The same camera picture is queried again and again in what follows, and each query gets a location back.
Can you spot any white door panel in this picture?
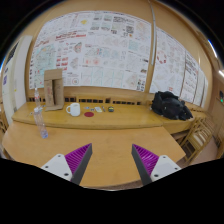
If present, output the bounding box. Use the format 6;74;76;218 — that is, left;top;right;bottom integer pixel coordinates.
2;35;32;124

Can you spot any wooden chair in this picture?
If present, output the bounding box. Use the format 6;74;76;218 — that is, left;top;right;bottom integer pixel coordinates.
180;118;214;164

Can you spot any black backpack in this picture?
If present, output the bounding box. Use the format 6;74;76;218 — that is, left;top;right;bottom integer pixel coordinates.
151;91;193;121

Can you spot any white ceramic mug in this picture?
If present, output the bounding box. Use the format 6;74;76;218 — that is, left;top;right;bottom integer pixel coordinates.
66;103;81;117

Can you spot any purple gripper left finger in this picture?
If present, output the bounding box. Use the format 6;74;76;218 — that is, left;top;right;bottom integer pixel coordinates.
42;144;92;185

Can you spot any clear plastic water bottle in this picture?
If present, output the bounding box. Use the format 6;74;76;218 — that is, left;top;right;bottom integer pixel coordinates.
34;107;48;139

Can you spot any right poster wall sheet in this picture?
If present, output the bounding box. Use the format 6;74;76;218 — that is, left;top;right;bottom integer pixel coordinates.
149;28;208;107

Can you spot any red round coaster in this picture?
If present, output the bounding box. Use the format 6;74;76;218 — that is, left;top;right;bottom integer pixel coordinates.
84;112;94;117

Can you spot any brown cardboard box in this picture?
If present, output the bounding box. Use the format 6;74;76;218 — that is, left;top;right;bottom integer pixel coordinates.
44;69;64;111

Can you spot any small black yellow device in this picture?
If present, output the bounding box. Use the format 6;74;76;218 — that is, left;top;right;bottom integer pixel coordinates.
108;106;114;112

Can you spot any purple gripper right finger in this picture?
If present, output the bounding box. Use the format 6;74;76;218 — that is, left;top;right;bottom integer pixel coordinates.
132;144;180;185

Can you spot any large poster wall sheet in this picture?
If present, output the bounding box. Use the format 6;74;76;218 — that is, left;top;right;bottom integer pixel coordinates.
29;11;151;91

